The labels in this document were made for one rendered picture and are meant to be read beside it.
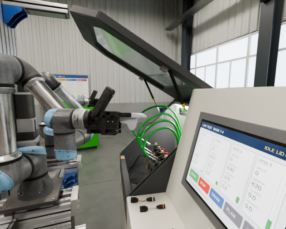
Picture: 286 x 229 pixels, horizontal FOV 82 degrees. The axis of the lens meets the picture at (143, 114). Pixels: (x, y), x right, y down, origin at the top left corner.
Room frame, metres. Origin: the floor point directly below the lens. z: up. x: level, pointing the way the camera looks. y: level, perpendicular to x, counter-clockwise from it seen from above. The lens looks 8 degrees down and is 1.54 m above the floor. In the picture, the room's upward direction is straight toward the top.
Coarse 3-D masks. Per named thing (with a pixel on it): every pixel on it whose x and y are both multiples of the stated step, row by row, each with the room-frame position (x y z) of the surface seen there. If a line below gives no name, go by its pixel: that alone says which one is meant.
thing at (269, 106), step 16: (192, 96) 0.85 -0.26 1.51; (208, 96) 0.72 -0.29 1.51; (224, 96) 0.62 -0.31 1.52; (240, 96) 0.54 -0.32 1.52; (256, 96) 0.48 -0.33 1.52; (272, 96) 0.43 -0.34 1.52; (192, 112) 0.81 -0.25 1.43; (208, 112) 0.68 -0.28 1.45; (224, 112) 0.59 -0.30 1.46; (240, 112) 0.52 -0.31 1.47; (256, 112) 0.46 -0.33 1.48; (272, 112) 0.42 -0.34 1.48; (192, 128) 0.77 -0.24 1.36; (176, 160) 0.83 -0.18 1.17; (176, 176) 0.78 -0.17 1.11; (176, 192) 0.74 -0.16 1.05; (176, 208) 0.70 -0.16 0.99; (192, 208) 0.59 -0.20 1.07; (128, 224) 0.69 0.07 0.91; (192, 224) 0.57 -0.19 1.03; (208, 224) 0.50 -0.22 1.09
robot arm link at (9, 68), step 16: (0, 64) 0.60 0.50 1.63; (16, 64) 0.67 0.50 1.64; (0, 80) 0.60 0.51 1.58; (16, 80) 0.68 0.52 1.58; (0, 96) 0.60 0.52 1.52; (0, 112) 0.60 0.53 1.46; (0, 128) 0.60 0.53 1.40; (0, 144) 0.59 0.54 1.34; (16, 144) 0.65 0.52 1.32; (0, 160) 0.58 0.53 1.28; (16, 160) 0.62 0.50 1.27; (0, 176) 0.56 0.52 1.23; (16, 176) 0.61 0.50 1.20; (0, 192) 0.57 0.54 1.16
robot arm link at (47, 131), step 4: (44, 128) 1.20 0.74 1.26; (48, 128) 1.20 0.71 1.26; (44, 132) 1.18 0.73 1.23; (48, 132) 1.18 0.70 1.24; (52, 132) 1.18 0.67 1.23; (44, 136) 1.19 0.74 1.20; (48, 136) 1.18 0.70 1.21; (52, 136) 1.18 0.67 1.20; (44, 140) 1.19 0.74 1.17; (48, 140) 1.18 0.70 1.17; (52, 140) 1.18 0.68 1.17; (48, 144) 1.18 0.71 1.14; (52, 144) 1.18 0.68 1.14
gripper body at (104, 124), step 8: (88, 112) 0.56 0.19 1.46; (104, 112) 0.54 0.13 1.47; (112, 112) 0.56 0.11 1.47; (88, 120) 0.56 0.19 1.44; (96, 120) 0.57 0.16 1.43; (104, 120) 0.54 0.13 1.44; (112, 120) 0.55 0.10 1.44; (88, 128) 0.56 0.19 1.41; (96, 128) 0.56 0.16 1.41; (104, 128) 0.54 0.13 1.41; (112, 128) 0.54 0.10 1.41; (120, 128) 0.58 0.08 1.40
